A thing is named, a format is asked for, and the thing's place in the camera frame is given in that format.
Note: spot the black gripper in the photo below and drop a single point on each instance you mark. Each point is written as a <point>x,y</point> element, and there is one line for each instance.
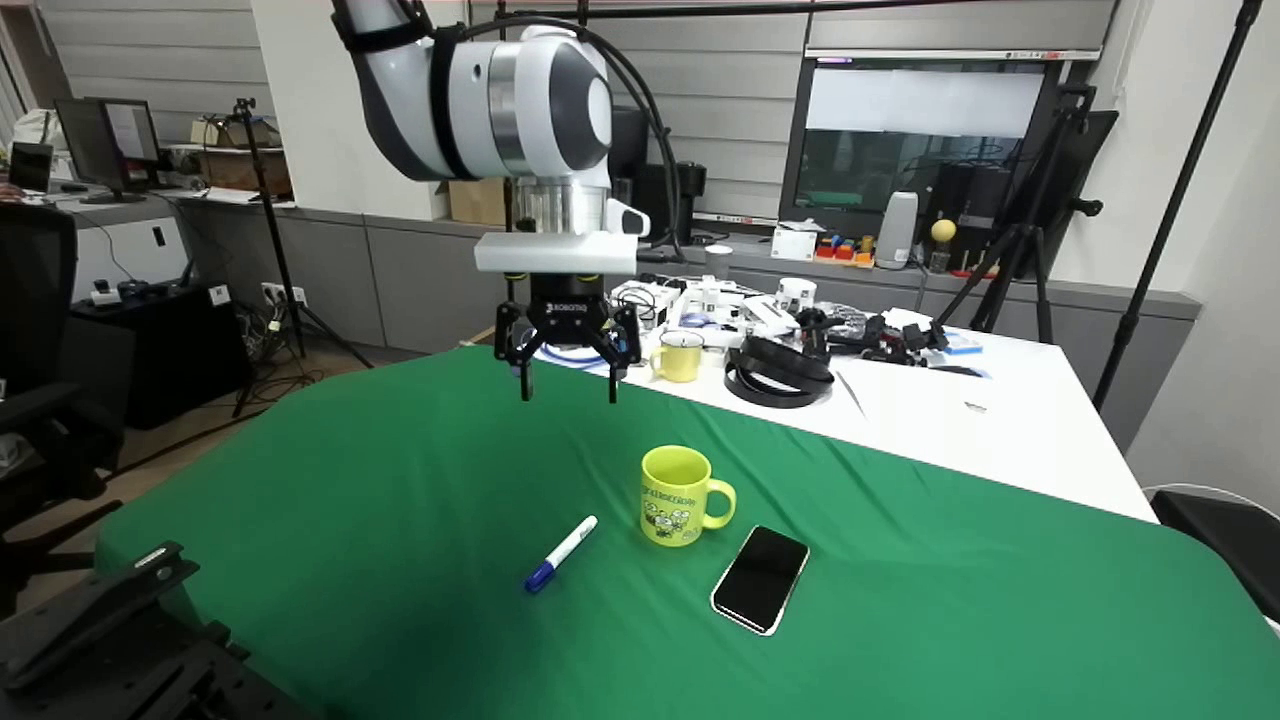
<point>575,315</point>

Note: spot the blue and white marker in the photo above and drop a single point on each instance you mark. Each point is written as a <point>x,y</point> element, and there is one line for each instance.
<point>548,564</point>

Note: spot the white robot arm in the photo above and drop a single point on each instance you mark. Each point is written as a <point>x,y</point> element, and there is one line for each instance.
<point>452,106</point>

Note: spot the yellow cartoon mug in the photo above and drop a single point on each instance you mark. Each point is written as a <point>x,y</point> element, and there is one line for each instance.
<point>683,497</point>

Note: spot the small pale yellow cup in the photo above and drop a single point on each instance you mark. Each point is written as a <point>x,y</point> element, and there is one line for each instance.
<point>678,360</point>

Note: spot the pile of white electronics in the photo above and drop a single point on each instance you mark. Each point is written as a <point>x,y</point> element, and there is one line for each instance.
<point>710,315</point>

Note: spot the cardboard box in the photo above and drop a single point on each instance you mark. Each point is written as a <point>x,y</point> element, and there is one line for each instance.
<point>476,201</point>

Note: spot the black desktop speaker box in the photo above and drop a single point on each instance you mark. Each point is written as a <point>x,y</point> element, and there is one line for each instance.
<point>664,197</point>

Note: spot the green tablecloth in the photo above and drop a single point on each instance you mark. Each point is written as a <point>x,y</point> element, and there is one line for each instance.
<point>370,547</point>

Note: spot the white tissue box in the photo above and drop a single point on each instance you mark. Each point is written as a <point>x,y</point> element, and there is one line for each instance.
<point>794,237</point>

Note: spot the black tripod left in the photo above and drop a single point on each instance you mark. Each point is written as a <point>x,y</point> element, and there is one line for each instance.
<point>286,316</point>

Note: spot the black tripod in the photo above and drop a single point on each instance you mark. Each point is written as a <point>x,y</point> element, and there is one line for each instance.
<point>1039,214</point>
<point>286,316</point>

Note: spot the black smartphone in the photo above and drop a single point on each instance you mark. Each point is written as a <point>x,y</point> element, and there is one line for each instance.
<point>756,581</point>

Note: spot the white cylindrical speaker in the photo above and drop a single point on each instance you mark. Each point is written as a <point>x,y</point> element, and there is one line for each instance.
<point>899,229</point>

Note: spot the yellow ball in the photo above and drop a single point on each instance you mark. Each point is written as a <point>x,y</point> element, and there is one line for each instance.
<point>943,229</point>

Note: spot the small monitor on left desk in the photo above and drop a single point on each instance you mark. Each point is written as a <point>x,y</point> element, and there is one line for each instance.
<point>112,145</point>

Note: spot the black office chair left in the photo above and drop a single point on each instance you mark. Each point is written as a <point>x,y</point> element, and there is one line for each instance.
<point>75,436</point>

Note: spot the black tripod right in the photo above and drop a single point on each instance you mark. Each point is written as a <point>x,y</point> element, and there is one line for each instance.
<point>1039,214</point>

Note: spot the black chair right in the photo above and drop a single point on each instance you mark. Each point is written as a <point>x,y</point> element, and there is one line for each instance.
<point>1241,535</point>

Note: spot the black light stand pole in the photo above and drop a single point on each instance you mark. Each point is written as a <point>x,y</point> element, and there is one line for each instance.
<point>1186,174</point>

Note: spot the black clamp mount foreground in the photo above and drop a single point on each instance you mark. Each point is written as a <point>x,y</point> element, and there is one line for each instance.
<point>121,651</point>

